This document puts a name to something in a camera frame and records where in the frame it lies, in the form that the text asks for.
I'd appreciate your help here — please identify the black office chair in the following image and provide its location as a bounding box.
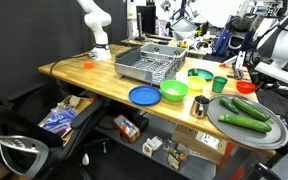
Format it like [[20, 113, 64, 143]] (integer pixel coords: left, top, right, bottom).
[[0, 82, 106, 180]]

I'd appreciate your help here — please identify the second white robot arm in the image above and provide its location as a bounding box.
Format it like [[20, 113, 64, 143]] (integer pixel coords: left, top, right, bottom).
[[77, 0, 112, 60]]

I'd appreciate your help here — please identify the grey dish rack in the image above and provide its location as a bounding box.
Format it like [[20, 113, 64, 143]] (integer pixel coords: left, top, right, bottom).
[[115, 43, 187, 86]]

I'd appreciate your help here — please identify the round grey metal tray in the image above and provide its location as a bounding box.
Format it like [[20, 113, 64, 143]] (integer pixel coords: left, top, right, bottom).
[[207, 94, 288, 150]]

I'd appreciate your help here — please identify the striped green cucumber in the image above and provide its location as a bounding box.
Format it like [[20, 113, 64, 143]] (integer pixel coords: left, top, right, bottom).
[[231, 97, 274, 124]]

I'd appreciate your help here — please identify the long green cucumber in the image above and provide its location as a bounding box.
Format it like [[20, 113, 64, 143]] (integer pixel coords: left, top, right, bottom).
[[218, 114, 272, 133]]

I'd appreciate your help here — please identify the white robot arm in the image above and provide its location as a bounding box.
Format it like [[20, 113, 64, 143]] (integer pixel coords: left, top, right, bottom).
[[257, 15, 288, 68]]

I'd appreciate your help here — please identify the orange plastic bowl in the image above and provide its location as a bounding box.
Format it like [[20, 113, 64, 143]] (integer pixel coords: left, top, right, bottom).
[[236, 81, 256, 94]]

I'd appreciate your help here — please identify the cardboard box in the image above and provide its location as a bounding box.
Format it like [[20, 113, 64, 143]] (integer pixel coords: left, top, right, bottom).
[[172, 125, 227, 165]]

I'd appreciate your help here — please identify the green plastic cup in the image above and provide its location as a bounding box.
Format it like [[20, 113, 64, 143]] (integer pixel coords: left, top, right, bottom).
[[212, 76, 227, 93]]

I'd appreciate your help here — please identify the small steel pitcher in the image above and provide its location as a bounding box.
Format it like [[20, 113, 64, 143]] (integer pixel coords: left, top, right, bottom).
[[190, 95, 210, 119]]

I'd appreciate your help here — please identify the green plastic bowl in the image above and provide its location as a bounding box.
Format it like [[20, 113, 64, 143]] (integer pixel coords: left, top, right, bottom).
[[160, 80, 189, 102]]

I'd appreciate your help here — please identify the small orange cup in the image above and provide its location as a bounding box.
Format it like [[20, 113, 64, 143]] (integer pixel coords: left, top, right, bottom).
[[84, 61, 94, 69]]

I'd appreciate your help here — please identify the small green cucumber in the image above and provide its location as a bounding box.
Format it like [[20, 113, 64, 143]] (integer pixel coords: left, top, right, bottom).
[[219, 98, 239, 114]]

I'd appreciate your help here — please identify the blue plastic plate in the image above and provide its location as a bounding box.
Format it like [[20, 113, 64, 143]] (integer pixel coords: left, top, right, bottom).
[[129, 86, 162, 106]]

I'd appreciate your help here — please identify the yellow plastic bowl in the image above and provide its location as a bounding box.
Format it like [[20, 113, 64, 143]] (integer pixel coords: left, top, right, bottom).
[[188, 76, 206, 90]]

